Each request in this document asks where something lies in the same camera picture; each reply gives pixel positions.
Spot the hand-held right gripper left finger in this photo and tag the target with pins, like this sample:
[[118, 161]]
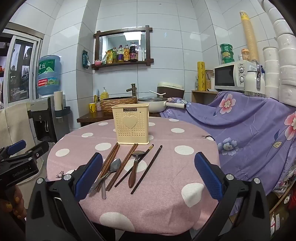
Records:
[[90, 176]]

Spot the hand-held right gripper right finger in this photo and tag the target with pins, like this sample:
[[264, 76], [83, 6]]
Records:
[[208, 176]]

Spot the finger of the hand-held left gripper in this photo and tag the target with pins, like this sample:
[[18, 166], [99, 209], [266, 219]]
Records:
[[37, 149], [16, 147]]

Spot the all-metal spoon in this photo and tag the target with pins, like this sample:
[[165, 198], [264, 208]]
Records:
[[115, 165]]

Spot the black chopstick with gold band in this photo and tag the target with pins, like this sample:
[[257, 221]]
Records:
[[120, 180]]

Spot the brown wooden chopstick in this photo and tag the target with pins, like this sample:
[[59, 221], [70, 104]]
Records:
[[126, 157], [112, 150], [129, 157], [115, 151]]

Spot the cream plastic utensil holder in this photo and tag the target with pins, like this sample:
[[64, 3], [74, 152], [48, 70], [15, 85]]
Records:
[[130, 132]]

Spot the person's left hand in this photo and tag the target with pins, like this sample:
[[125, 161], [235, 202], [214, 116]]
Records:
[[12, 204]]

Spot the cream fabric cloth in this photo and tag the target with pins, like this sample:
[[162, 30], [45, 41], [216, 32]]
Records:
[[13, 125]]

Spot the pink polka dot tablecloth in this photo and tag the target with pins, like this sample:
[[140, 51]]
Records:
[[157, 197]]

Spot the purple floral cloth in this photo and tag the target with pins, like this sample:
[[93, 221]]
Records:
[[242, 129]]

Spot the yellow mug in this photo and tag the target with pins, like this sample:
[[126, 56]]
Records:
[[92, 108]]

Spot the small pink patterned bottle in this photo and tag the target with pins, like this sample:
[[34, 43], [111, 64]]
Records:
[[99, 107]]

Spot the woven pattern sink basin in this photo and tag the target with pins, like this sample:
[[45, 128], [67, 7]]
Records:
[[108, 105]]

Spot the blue water jug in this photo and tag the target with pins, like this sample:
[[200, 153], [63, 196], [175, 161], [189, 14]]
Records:
[[48, 76]]

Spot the pile of colourful packets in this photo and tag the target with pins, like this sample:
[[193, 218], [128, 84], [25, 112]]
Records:
[[284, 197]]

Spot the wooden shelf box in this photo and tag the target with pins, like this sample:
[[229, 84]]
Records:
[[198, 96]]

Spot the yellow soap dispenser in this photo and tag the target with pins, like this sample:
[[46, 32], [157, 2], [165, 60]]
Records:
[[104, 95]]

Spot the white pan with glass lid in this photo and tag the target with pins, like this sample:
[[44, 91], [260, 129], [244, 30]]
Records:
[[155, 107]]

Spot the brown and cream rice cooker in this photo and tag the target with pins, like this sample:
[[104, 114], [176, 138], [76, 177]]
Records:
[[173, 92]]

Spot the small dark-capped bottle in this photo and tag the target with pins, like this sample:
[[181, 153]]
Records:
[[196, 85]]

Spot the glass jar with grains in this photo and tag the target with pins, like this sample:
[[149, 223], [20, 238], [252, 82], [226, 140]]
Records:
[[209, 81]]

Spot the bronze faucet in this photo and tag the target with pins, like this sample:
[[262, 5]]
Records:
[[132, 89]]

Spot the white rice paddle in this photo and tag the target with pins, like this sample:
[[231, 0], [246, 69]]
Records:
[[157, 93]]

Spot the yellow wrap roll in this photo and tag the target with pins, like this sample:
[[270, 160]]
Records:
[[201, 76]]

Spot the white microwave oven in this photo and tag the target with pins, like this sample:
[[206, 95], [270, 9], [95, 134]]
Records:
[[229, 77]]

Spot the white thermos jug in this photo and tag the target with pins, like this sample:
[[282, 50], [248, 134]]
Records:
[[251, 81]]

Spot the small pink bowl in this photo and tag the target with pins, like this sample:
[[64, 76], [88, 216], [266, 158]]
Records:
[[98, 62]]

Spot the yellow seasoning packet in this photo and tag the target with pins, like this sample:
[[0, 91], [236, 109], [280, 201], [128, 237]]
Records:
[[107, 58]]

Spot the green instant noodle cup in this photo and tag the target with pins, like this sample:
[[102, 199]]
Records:
[[226, 48], [228, 61], [227, 55]]

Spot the short stack white paper bowls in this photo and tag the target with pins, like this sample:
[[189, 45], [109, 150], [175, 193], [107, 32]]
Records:
[[271, 74]]

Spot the yellow oil bottle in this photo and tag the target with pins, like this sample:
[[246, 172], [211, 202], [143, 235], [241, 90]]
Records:
[[114, 56]]

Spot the purple label bottle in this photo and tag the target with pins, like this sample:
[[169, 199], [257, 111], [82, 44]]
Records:
[[120, 55]]

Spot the yellow lidded jar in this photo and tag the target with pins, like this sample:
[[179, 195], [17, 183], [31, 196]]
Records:
[[245, 55]]

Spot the brown sauce bottle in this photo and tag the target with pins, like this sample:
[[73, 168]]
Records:
[[126, 54]]

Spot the dark soy sauce bottle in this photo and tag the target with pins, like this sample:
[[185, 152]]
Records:
[[133, 53]]

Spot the white plastic bottle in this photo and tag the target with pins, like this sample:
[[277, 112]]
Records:
[[140, 55]]

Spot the white tube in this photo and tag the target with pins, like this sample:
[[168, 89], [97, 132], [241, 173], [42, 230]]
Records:
[[144, 55]]

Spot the wooden framed mirror shelf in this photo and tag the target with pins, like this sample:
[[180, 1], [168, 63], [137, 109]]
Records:
[[120, 38]]

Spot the tall stack white paper bowls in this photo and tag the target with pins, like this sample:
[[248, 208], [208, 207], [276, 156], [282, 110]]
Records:
[[286, 58]]

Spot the stack of yellow paper cups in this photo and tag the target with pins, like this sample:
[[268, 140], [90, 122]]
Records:
[[248, 34]]

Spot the window with metal frame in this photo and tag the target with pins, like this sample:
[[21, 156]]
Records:
[[20, 69]]

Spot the green packet on wall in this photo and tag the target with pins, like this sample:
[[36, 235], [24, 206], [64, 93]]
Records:
[[85, 59]]

